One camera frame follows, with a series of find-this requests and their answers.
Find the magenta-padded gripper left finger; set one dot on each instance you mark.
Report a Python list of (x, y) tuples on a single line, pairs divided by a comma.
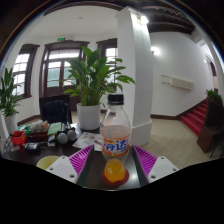
[(63, 168)]

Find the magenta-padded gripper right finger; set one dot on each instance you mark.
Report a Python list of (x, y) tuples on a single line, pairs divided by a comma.
[(161, 168)]

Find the orange drink bottle black cap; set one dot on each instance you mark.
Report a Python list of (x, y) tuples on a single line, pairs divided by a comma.
[(115, 146)]

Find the yellow paper cup with cherries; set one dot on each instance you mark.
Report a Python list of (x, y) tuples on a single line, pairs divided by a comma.
[(45, 162)]

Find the black headphones with grey cups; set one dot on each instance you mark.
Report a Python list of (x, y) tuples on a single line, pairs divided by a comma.
[(63, 138)]

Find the printed paper leaflet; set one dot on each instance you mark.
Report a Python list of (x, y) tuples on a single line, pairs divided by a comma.
[(86, 140)]

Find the black flat device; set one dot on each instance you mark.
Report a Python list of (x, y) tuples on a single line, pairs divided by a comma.
[(31, 146)]

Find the flat round red coaster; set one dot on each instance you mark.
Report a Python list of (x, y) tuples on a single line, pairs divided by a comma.
[(124, 180)]

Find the green packet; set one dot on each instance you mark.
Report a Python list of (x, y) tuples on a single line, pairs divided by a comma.
[(55, 128)]

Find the small red box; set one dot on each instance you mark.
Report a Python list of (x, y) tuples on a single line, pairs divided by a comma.
[(19, 138)]

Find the potted green plant white pot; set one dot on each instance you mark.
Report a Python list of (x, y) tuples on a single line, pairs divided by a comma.
[(88, 116), (10, 123)]

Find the black office chair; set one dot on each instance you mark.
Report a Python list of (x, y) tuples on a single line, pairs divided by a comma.
[(55, 110)]

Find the red carpeted staircase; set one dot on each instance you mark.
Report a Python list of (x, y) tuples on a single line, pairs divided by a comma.
[(195, 118)]

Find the dark wooden cabinet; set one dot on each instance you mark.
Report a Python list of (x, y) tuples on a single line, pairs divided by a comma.
[(210, 130)]

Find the small green plant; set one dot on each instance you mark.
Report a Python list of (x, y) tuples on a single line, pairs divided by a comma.
[(213, 96)]

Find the brown wooden glazed door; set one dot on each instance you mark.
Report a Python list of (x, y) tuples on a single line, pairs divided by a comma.
[(55, 73)]

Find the brown framed window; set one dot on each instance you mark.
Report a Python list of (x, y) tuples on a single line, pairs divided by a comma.
[(110, 53), (21, 71)]

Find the green exit sign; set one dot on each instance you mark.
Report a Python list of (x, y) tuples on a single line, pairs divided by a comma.
[(61, 39)]

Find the white wall heater unit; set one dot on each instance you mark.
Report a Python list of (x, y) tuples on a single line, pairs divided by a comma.
[(181, 83)]

